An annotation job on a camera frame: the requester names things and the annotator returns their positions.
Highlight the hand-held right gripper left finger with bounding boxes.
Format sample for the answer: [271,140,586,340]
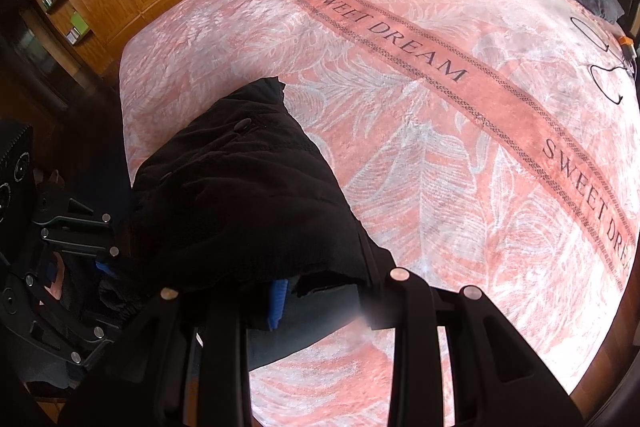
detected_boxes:
[60,279,291,427]

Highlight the black speaker box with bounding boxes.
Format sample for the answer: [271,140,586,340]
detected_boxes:
[0,119,35,230]

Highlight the black cable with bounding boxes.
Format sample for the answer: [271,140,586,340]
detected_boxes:
[570,16,636,105]

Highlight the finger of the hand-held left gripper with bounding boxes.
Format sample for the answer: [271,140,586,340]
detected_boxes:
[32,194,121,260]
[0,252,121,368]

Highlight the orange charger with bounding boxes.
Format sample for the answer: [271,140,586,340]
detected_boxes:
[617,34,640,58]

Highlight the green box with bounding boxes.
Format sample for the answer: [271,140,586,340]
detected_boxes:
[67,9,91,42]

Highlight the bed with pink bedspread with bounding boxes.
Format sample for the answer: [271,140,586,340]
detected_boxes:
[117,0,640,427]

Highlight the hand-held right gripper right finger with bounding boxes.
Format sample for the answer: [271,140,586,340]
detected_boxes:
[367,268,586,427]

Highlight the black quilted pants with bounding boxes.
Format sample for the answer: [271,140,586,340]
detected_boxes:
[97,77,401,370]

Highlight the dark shelf unit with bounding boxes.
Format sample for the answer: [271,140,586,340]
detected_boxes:
[0,0,121,108]

